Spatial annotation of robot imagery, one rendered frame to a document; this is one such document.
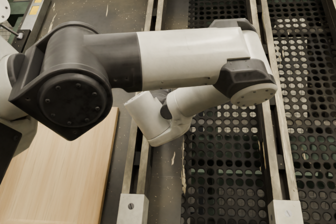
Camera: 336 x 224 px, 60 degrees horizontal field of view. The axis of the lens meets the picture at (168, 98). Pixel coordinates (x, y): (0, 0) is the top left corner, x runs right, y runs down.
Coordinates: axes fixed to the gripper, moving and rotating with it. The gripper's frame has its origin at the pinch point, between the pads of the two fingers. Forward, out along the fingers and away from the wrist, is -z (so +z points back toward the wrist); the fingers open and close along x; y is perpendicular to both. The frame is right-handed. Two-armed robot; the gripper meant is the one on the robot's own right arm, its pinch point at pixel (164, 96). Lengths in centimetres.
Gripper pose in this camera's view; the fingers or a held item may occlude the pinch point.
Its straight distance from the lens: 88.8
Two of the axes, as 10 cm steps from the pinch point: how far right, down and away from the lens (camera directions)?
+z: -1.2, 2.3, -9.7
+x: -0.3, -9.7, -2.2
